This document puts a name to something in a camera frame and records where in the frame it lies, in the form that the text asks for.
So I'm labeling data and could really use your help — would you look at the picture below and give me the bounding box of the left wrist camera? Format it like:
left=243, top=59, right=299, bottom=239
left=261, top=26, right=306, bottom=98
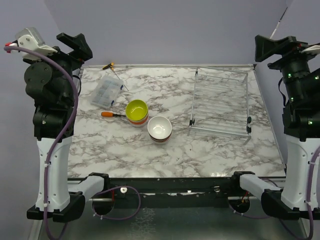
left=15, top=27, right=58, bottom=56

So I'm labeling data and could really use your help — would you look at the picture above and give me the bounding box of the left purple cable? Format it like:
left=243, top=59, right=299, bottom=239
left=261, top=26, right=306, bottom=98
left=4, top=46, right=80, bottom=240

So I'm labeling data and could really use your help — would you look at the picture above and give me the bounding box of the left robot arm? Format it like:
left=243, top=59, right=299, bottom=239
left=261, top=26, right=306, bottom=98
left=16, top=27, right=111, bottom=223

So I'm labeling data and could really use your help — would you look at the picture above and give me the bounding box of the clear plastic parts box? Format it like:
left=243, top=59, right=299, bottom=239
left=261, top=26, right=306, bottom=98
left=90, top=76, right=124, bottom=109

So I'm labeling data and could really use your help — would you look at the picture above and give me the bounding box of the lime green bowl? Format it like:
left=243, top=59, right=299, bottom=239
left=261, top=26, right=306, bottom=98
left=125, top=99, right=149, bottom=121

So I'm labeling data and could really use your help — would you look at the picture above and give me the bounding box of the purple cable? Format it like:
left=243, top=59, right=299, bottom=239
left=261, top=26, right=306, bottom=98
left=4, top=46, right=80, bottom=240
left=306, top=144, right=320, bottom=240

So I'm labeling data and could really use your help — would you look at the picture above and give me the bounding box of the white wire dish rack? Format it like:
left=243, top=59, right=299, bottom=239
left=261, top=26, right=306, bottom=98
left=188, top=66, right=252, bottom=146

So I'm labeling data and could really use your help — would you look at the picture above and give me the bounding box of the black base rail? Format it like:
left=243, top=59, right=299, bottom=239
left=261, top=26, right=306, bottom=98
left=67, top=174, right=286, bottom=210

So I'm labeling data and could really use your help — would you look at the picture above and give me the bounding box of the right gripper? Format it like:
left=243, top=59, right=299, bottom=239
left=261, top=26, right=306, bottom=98
left=255, top=33, right=320, bottom=104

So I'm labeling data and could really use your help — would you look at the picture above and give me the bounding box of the white orange striped bowl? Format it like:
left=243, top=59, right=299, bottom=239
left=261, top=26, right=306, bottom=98
left=127, top=114, right=149, bottom=128

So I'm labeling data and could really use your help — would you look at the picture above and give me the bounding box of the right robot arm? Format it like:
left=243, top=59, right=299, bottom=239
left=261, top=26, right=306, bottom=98
left=229, top=35, right=320, bottom=220

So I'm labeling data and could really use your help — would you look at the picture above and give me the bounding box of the yellow black T-handle key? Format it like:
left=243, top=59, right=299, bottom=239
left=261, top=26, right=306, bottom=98
left=101, top=62, right=129, bottom=91

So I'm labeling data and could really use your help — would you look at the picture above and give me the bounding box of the beige bowl dark outside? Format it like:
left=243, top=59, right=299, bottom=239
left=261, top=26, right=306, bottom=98
left=149, top=133, right=172, bottom=143

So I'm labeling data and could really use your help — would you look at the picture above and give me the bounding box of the orange floral pattern bowl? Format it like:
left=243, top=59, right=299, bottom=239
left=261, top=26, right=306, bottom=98
left=151, top=137, right=171, bottom=145

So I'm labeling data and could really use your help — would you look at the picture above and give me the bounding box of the orange handled screwdriver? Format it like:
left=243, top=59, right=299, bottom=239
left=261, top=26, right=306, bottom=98
left=101, top=111, right=126, bottom=118

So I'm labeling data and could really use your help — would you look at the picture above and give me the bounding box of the white bowl orange outside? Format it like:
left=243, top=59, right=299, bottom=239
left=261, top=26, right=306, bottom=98
left=147, top=116, right=172, bottom=140

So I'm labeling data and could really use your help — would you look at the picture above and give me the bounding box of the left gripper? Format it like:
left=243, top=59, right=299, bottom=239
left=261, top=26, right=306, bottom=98
left=24, top=32, right=92, bottom=105

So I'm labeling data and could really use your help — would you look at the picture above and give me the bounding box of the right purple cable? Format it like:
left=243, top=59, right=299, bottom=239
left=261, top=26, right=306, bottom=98
left=306, top=144, right=320, bottom=240

